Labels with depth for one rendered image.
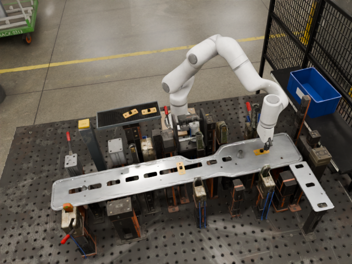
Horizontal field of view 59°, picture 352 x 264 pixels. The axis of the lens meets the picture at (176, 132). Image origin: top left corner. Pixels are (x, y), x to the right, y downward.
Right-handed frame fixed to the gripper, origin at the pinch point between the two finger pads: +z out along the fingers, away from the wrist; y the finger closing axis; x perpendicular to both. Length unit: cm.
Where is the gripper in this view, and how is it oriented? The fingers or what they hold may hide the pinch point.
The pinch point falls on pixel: (263, 142)
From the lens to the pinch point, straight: 175.8
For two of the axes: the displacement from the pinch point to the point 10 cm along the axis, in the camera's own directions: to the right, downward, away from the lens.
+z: 0.6, 6.7, 7.4
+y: 2.0, 7.2, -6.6
